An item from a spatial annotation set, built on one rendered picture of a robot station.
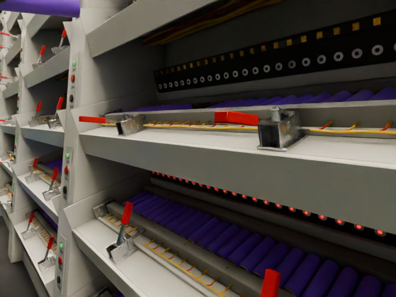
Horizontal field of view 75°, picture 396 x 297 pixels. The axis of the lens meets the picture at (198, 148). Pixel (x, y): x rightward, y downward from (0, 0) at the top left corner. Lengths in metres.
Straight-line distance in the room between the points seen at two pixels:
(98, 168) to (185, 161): 0.35
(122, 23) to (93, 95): 0.19
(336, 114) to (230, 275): 0.22
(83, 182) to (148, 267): 0.26
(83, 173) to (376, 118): 0.52
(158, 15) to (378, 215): 0.34
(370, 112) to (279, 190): 0.09
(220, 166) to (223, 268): 0.15
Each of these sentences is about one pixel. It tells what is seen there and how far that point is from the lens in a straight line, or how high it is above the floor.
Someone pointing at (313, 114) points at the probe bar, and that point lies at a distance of 0.25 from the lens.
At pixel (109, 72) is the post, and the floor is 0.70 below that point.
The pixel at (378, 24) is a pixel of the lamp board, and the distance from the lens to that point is 0.37.
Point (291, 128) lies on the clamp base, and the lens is 0.23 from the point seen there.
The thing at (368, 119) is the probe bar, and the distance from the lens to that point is 0.24.
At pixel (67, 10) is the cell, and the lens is 0.28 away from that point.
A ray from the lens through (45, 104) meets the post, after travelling 1.29.
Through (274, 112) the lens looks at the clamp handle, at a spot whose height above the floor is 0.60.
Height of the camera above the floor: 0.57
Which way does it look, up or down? 2 degrees down
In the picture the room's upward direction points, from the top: 5 degrees clockwise
